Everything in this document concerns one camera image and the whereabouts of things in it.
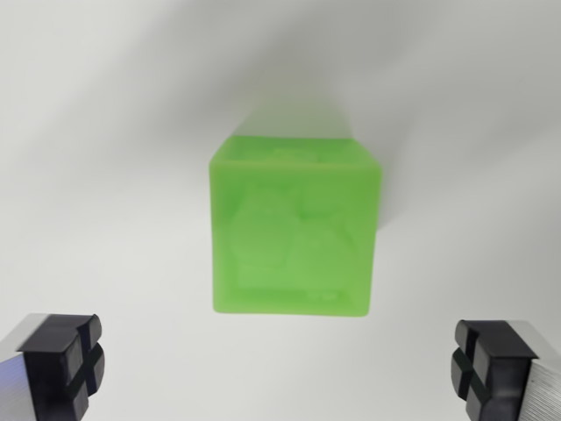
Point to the gripper left finger with black rubber pad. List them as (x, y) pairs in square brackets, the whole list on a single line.
[(52, 373)]

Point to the gripper right finger with black rubber pad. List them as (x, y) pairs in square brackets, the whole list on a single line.
[(504, 373)]

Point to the green embossed cube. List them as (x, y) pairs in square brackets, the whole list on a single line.
[(293, 228)]

